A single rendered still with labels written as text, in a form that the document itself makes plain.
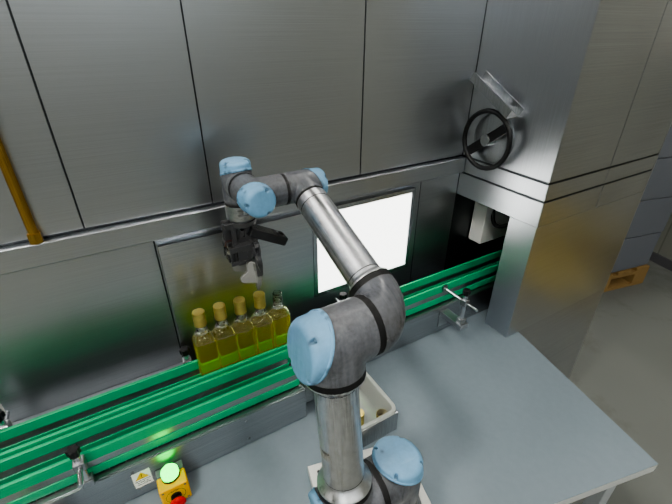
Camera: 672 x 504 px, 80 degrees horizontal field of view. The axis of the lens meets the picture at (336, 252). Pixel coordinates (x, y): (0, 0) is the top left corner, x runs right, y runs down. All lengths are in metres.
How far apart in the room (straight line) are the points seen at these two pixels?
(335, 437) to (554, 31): 1.24
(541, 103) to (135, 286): 1.33
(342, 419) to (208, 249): 0.65
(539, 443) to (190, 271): 1.16
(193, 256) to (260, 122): 0.42
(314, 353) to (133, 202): 0.69
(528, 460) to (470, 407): 0.22
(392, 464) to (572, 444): 0.68
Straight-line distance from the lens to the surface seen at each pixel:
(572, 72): 1.43
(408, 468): 1.01
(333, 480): 0.91
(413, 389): 1.49
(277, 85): 1.19
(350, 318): 0.69
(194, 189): 1.17
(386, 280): 0.77
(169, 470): 1.24
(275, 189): 0.92
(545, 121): 1.47
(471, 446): 1.39
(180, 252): 1.20
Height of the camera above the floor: 1.85
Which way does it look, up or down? 30 degrees down
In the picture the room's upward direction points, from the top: straight up
